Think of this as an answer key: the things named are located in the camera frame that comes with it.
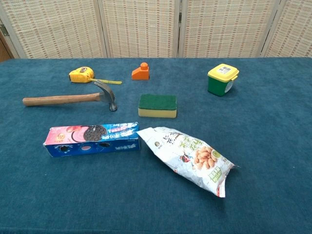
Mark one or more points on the blue table cloth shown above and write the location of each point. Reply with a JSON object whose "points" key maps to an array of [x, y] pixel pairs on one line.
{"points": [[156, 170]]}

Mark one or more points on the yellow tape measure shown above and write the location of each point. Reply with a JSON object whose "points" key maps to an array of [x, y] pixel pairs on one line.
{"points": [[81, 75]]}

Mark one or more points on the orange plastic block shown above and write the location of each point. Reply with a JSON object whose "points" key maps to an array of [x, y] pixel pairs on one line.
{"points": [[141, 73]]}

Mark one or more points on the blue Oreo cookie box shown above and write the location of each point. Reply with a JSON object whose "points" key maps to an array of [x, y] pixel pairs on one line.
{"points": [[92, 140]]}

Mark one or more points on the woven folding screen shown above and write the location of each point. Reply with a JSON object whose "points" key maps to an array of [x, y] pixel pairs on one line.
{"points": [[156, 28]]}

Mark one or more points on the white almond snack bag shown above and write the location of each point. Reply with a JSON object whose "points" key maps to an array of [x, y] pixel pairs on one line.
{"points": [[187, 156]]}

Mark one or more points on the green and yellow sponge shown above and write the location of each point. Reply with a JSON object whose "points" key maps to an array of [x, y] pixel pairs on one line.
{"points": [[157, 105]]}

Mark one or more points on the green container with yellow lid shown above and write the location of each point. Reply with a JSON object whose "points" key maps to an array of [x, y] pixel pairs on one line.
{"points": [[220, 80]]}

